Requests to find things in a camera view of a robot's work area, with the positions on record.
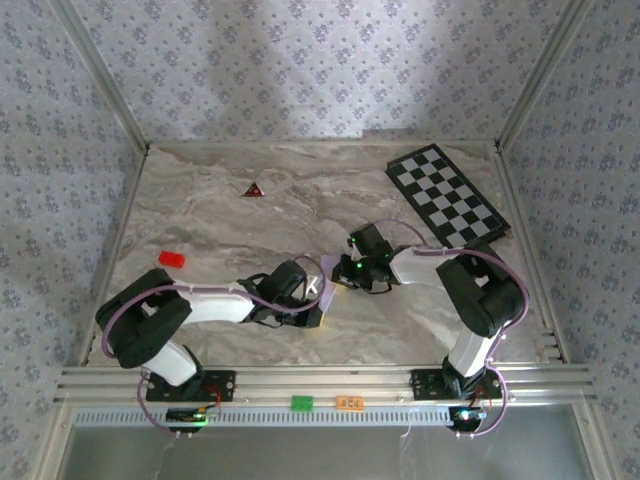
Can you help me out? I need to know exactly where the purple paper sheet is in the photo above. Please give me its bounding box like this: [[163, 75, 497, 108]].
[[318, 253, 346, 315]]

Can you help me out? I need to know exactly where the black white chessboard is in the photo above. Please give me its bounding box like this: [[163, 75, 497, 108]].
[[384, 143, 512, 249]]

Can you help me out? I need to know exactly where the aluminium mounting rail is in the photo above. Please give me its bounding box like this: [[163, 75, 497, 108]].
[[53, 364, 599, 405]]

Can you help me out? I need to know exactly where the grey slotted cable duct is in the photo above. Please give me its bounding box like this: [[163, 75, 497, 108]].
[[73, 404, 454, 429]]

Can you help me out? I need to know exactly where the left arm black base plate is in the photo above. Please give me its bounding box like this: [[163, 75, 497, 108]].
[[145, 369, 236, 403]]

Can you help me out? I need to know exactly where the aluminium table edge rail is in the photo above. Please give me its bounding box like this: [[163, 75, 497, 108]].
[[492, 148, 571, 364], [147, 138, 501, 150], [74, 144, 152, 366]]

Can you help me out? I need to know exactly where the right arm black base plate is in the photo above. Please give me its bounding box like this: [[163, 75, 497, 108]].
[[410, 368, 503, 401]]

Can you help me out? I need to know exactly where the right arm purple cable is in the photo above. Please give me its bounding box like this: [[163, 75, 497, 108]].
[[367, 218, 531, 440]]

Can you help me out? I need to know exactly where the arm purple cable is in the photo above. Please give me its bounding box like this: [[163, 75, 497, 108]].
[[99, 253, 329, 439], [367, 218, 531, 440]]

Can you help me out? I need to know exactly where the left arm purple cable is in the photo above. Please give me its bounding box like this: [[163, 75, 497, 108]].
[[99, 253, 329, 439]]

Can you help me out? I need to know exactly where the aluminium frame post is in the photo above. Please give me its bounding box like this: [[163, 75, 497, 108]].
[[48, 0, 152, 154], [496, 0, 600, 154]]

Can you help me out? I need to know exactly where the aluminium frame leg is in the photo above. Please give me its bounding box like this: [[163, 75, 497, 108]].
[[34, 404, 76, 480], [573, 403, 614, 480]]

